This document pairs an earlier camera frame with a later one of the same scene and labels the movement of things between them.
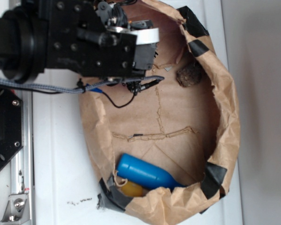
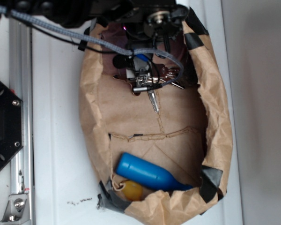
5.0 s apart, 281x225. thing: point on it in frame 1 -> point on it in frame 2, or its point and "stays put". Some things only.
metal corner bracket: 16,212 stays put
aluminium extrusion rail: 23,166 stays put
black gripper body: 97,39 -> 151,20
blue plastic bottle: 145,174 stays put
